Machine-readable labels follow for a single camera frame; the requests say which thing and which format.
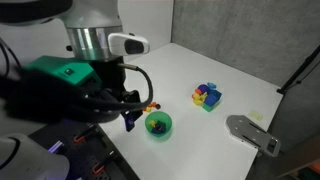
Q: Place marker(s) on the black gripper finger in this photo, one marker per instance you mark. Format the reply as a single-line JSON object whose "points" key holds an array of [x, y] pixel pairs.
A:
{"points": [[137, 115], [129, 122]]}

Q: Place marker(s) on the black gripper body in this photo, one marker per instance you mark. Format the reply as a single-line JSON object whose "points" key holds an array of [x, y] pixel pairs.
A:
{"points": [[108, 76]]}

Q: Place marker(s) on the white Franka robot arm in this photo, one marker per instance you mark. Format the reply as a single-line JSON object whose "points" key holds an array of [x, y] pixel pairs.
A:
{"points": [[93, 13]]}

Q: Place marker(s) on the small dark purple block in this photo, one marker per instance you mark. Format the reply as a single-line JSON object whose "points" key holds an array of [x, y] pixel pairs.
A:
{"points": [[157, 106]]}

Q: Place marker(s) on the dark blue block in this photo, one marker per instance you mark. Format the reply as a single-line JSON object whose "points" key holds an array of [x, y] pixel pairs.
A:
{"points": [[160, 128]]}

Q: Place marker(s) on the green plastic bowl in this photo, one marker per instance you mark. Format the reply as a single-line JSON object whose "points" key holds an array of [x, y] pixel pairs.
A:
{"points": [[164, 120]]}

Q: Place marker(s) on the yellow toy block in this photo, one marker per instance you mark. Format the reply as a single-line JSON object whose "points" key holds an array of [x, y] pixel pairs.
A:
{"points": [[197, 100]]}

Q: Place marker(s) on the orange red toy block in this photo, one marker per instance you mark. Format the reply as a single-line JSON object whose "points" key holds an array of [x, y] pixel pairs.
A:
{"points": [[198, 91]]}

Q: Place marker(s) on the green square block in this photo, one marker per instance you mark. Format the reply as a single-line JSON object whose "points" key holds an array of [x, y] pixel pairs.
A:
{"points": [[209, 107]]}

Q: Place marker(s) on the blue open box block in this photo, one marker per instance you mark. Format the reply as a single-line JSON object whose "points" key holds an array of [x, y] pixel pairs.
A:
{"points": [[213, 97]]}

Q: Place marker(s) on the black orange clamp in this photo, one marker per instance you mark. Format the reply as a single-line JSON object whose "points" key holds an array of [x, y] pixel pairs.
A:
{"points": [[104, 162], [85, 134]]}

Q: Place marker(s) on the black perforated board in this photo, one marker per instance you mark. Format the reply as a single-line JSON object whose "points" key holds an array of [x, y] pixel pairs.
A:
{"points": [[86, 156]]}

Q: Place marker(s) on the purple lit indicator strip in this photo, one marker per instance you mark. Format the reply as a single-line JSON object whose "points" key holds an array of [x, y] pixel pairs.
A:
{"points": [[56, 146]]}

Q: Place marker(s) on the light blue toy piece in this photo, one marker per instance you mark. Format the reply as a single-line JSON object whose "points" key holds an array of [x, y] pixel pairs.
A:
{"points": [[211, 85]]}

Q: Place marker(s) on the grey metal mounting plate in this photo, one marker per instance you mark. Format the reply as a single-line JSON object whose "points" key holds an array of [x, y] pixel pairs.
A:
{"points": [[251, 133]]}

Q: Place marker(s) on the pale yellow sticker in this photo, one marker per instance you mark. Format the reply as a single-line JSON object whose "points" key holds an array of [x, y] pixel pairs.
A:
{"points": [[256, 115]]}

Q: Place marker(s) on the black tripod stand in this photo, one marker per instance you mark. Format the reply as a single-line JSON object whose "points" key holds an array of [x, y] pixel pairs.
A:
{"points": [[298, 71]]}

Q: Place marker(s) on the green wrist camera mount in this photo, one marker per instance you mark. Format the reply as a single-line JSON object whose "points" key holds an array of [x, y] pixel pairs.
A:
{"points": [[66, 70]]}

